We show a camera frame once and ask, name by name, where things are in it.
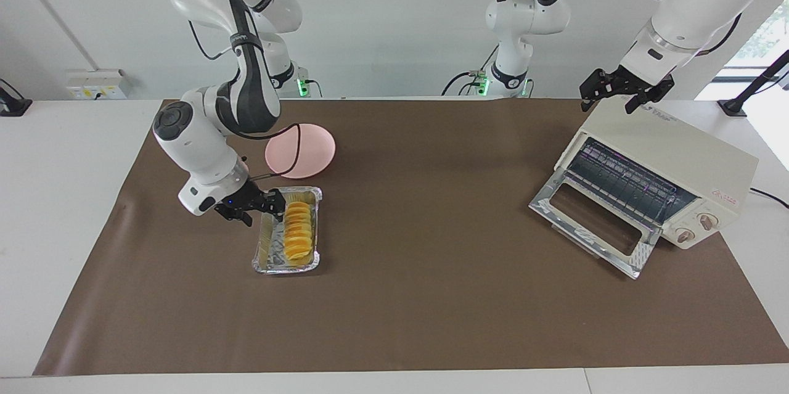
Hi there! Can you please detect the black oven power cable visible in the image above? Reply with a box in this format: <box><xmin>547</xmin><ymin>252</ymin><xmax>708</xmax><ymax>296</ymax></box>
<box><xmin>749</xmin><ymin>187</ymin><xmax>789</xmax><ymax>210</ymax></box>

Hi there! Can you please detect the aluminium foil tray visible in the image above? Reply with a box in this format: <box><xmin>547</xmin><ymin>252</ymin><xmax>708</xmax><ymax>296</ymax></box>
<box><xmin>251</xmin><ymin>186</ymin><xmax>323</xmax><ymax>275</ymax></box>

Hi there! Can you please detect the bright window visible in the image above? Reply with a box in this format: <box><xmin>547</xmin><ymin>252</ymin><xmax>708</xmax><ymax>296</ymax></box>
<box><xmin>721</xmin><ymin>0</ymin><xmax>789</xmax><ymax>83</ymax></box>

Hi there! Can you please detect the black left base cable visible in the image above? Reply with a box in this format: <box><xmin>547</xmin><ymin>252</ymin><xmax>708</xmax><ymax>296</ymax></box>
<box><xmin>441</xmin><ymin>44</ymin><xmax>500</xmax><ymax>97</ymax></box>

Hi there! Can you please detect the metal wire oven rack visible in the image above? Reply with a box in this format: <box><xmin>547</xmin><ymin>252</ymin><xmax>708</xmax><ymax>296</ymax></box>
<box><xmin>564</xmin><ymin>138</ymin><xmax>686</xmax><ymax>217</ymax></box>

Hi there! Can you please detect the long black pole stand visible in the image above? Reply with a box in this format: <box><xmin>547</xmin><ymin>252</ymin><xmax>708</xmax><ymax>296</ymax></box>
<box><xmin>718</xmin><ymin>49</ymin><xmax>789</xmax><ymax>117</ymax></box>

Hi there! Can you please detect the brown table mat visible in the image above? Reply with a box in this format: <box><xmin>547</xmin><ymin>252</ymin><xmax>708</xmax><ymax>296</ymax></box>
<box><xmin>33</xmin><ymin>98</ymin><xmax>789</xmax><ymax>376</ymax></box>

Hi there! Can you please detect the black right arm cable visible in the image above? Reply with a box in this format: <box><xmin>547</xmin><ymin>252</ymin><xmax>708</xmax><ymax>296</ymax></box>
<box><xmin>188</xmin><ymin>19</ymin><xmax>303</xmax><ymax>183</ymax></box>

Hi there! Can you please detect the glass oven door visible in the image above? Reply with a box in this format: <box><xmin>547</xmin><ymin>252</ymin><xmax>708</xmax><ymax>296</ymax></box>
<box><xmin>529</xmin><ymin>167</ymin><xmax>663</xmax><ymax>279</ymax></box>

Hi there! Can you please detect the cream toaster oven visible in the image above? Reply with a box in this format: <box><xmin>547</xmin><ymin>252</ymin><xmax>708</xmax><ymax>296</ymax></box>
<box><xmin>555</xmin><ymin>101</ymin><xmax>759</xmax><ymax>250</ymax></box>

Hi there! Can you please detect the short black clamp stand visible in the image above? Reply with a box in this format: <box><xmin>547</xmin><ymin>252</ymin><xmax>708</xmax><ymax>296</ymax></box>
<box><xmin>0</xmin><ymin>78</ymin><xmax>33</xmax><ymax>117</ymax></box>

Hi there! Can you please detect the golden ridged bread loaf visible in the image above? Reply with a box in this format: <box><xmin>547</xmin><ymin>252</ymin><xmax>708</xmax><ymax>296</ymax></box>
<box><xmin>283</xmin><ymin>201</ymin><xmax>313</xmax><ymax>261</ymax></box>

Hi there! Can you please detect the white wall socket box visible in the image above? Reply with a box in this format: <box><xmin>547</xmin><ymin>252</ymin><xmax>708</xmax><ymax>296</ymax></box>
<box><xmin>67</xmin><ymin>70</ymin><xmax>129</xmax><ymax>101</ymax></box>

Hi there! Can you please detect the pink round plate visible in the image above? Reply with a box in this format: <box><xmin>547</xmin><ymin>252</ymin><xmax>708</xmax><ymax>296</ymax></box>
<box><xmin>265</xmin><ymin>123</ymin><xmax>337</xmax><ymax>179</ymax></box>

